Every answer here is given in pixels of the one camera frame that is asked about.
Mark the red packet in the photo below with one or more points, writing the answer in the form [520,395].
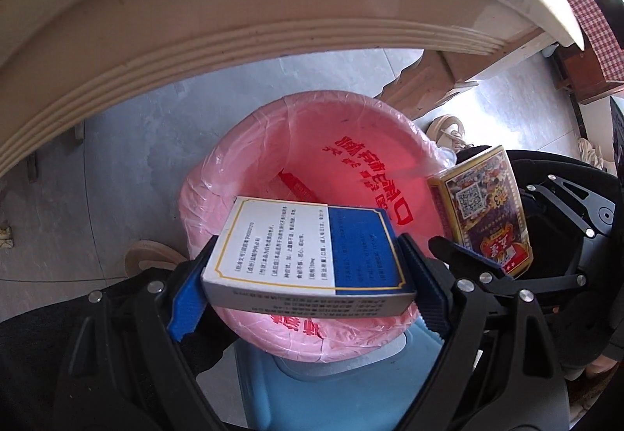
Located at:
[300,187]

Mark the red checked cloth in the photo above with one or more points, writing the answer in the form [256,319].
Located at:
[580,11]

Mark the white and blue medicine box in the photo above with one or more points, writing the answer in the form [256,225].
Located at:
[273,245]

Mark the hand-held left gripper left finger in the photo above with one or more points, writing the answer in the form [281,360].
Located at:
[187,299]

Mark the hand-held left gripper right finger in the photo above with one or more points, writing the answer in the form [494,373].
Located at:
[431,299]

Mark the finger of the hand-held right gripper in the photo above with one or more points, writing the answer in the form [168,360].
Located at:
[565,199]
[468,258]

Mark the person's beige left sneaker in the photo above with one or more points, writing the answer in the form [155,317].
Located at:
[151,253]

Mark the person's right forearm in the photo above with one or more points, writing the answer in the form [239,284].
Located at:
[585,338]

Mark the bin with pink bag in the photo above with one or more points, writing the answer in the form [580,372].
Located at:
[341,143]

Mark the person's beige sneaker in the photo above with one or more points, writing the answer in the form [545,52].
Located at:
[151,253]
[446,128]

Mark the person's beige right sneaker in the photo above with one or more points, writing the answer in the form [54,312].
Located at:
[446,128]

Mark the person's right leg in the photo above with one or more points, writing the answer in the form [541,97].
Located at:
[470,154]

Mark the brown wooden cabinet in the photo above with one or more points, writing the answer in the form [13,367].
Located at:
[585,75]

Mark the gold and red card box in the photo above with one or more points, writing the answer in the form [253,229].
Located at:
[487,206]

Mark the light blue trash bin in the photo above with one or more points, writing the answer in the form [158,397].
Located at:
[312,392]

